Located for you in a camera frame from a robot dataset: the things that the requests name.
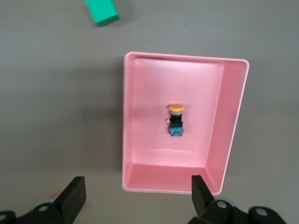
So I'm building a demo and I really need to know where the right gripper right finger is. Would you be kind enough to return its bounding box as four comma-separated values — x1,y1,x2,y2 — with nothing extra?
188,175,235,224

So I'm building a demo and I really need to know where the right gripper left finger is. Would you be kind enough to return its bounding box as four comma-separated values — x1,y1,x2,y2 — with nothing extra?
16,176,87,224

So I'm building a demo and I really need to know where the orange push button switch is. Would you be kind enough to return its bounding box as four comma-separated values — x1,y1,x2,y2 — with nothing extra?
166,104,185,138

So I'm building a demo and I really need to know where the pink plastic bin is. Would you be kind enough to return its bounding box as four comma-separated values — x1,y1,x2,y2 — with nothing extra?
121,51,250,195

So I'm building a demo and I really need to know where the green cube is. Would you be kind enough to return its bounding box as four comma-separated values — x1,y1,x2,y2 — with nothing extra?
84,0,121,25

